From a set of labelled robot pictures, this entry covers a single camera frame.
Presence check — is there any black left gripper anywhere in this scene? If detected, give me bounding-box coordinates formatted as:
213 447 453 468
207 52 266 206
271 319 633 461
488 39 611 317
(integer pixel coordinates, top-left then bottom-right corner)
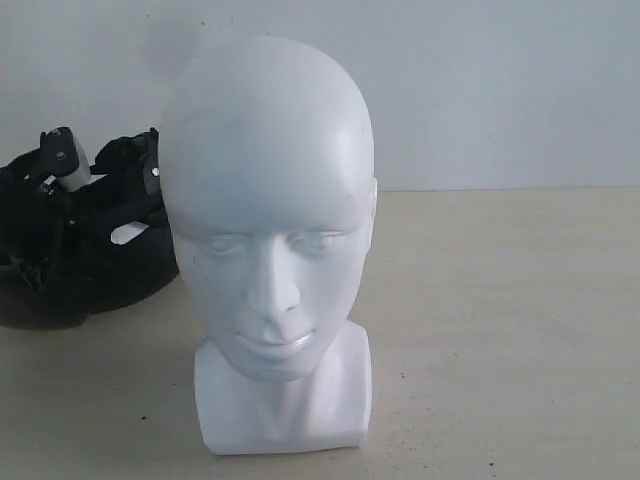
40 127 91 192

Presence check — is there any black helmet with visor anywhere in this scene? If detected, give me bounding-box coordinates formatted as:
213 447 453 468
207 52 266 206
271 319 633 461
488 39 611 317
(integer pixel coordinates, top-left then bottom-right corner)
1 128 178 330

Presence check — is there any white mannequin head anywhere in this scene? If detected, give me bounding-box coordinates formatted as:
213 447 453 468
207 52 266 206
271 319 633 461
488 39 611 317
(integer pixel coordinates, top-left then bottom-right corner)
159 36 377 455

